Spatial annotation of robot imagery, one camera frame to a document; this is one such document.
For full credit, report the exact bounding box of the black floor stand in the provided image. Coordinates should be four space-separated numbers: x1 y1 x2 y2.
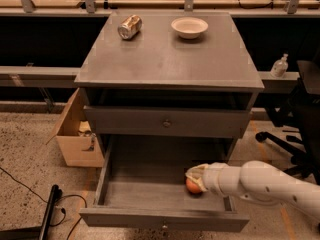
0 185 62 240

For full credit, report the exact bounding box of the clear sanitizer pump bottle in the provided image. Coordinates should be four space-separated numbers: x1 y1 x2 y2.
270 53 288 78

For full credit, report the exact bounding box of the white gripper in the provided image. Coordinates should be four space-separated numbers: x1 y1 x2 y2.
185 163 229 195

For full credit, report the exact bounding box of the silver orange soda can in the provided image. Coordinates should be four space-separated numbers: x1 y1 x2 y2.
118 15 142 40

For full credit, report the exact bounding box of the upper grey drawer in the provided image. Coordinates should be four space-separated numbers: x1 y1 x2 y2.
84 106 250 138

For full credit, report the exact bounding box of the grey wooden drawer cabinet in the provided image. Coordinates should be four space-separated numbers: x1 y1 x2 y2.
76 10 264 160

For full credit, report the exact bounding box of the orange ball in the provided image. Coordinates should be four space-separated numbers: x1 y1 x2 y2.
186 179 202 194

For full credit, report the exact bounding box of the black floor cable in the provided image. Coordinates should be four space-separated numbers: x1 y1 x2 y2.
0 165 88 240

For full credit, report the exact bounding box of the cardboard box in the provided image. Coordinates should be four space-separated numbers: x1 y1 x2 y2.
46 89 104 167

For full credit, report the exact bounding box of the black office chair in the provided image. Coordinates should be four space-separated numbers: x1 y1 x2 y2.
255 60 320 185

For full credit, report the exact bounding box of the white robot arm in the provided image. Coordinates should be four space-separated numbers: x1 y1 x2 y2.
185 161 320 221

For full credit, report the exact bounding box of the white bowl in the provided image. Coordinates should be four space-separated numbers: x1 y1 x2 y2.
171 17 208 40

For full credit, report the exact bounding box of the open lower grey drawer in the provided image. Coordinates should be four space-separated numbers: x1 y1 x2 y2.
80 135 249 232

